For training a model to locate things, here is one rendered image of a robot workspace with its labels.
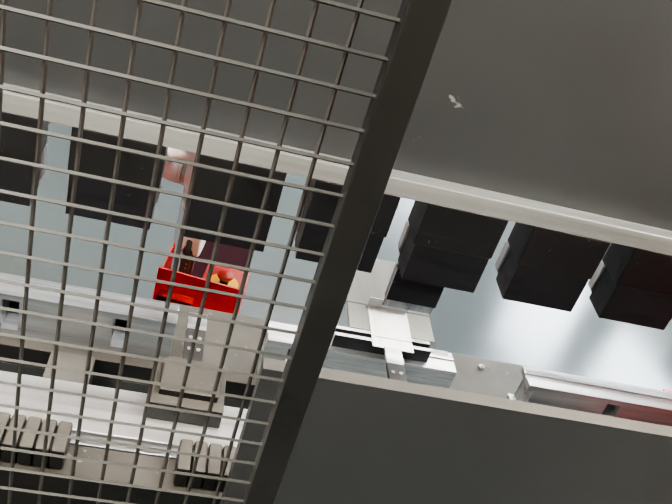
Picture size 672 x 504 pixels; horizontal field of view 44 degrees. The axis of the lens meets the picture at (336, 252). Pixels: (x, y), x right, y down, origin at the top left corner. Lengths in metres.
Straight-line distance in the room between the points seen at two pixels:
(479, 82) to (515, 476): 0.53
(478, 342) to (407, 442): 2.44
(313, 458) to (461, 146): 0.47
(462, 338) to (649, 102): 2.37
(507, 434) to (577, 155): 0.41
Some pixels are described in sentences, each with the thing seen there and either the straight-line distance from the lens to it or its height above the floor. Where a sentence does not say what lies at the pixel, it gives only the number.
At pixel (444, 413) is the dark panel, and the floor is 1.32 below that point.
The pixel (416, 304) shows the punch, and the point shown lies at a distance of 1.59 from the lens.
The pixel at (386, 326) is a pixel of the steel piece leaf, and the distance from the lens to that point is 1.68.
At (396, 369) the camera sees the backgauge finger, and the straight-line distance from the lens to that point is 1.58.
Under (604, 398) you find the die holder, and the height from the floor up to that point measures 0.97.
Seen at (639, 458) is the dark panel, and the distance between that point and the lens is 1.20.
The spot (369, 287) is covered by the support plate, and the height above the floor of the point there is 1.00.
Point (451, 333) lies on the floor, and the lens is 3.49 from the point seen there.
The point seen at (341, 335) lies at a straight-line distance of 1.62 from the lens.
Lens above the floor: 1.99
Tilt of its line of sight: 33 degrees down
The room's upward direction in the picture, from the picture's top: 18 degrees clockwise
